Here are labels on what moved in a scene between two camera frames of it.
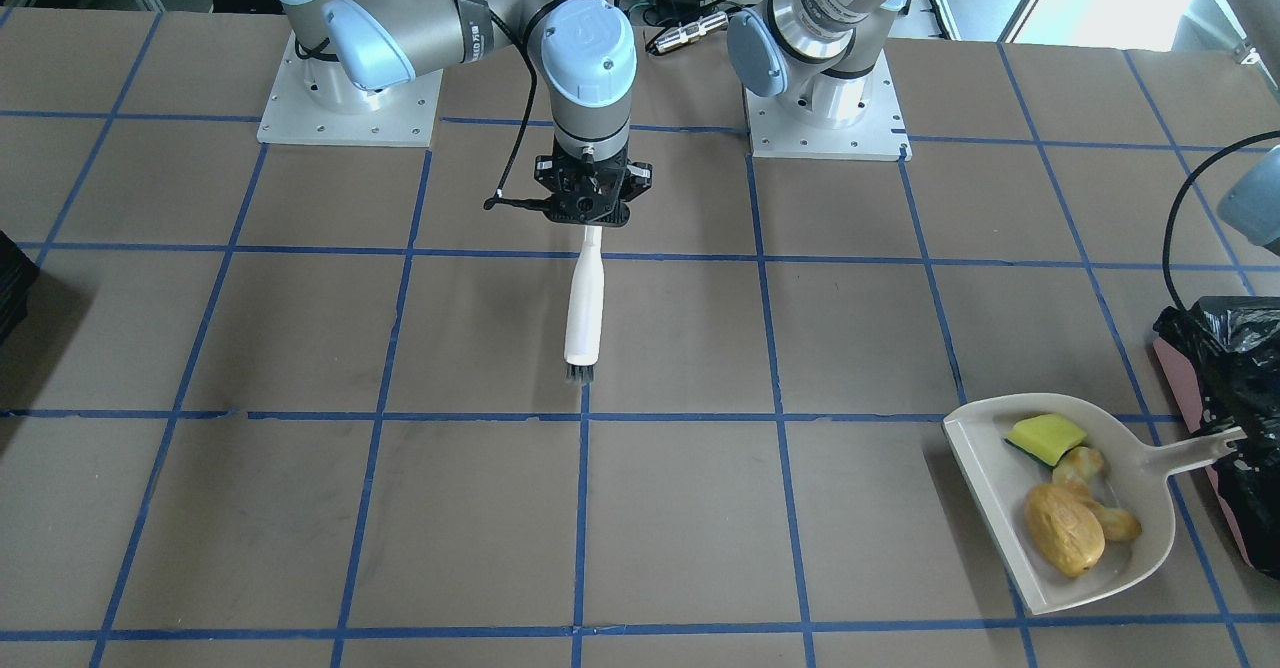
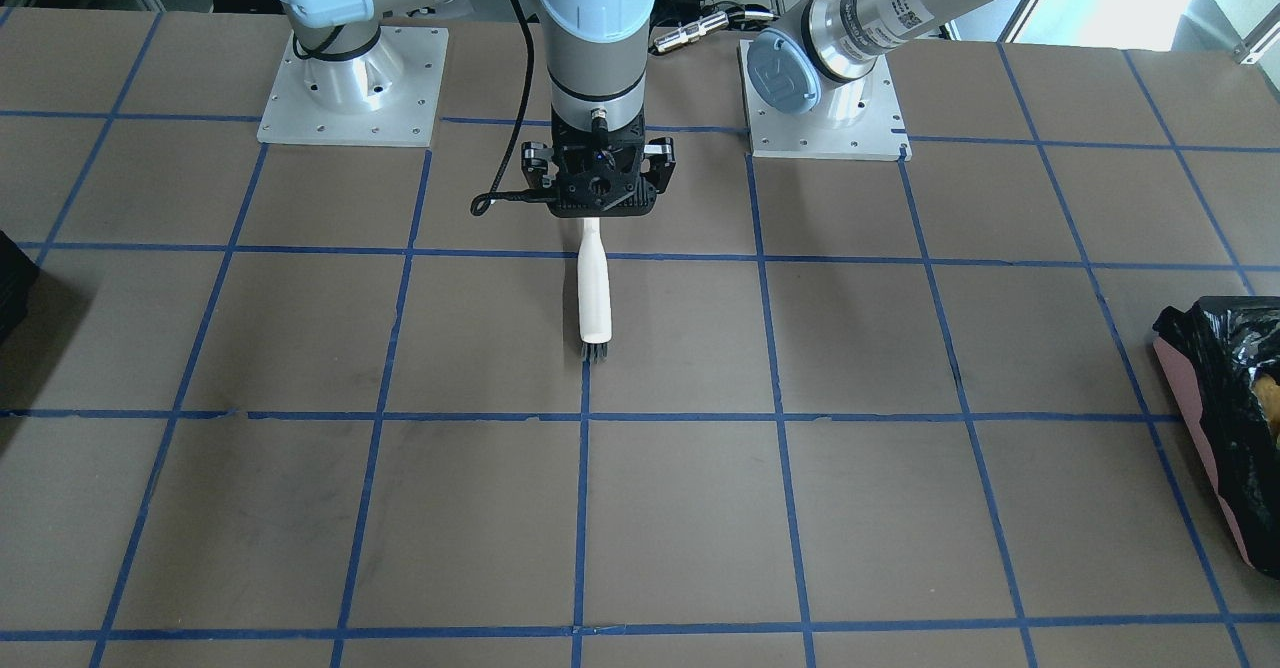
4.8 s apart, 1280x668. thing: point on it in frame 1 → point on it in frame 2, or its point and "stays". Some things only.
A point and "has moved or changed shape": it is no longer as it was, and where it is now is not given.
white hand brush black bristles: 585,309 has moved or changed shape
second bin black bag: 18,275 stays
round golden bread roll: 1063,530 → 1268,392
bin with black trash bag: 1228,350 stays
